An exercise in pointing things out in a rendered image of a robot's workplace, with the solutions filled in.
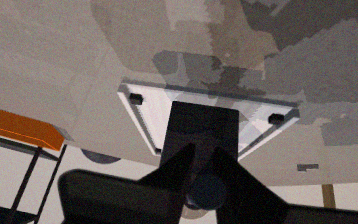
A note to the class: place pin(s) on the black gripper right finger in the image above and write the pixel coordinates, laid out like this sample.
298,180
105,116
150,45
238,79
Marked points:
248,201

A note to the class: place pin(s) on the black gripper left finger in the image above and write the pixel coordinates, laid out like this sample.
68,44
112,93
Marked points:
157,198

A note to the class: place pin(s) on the orange open tray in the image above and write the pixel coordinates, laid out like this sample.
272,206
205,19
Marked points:
30,131

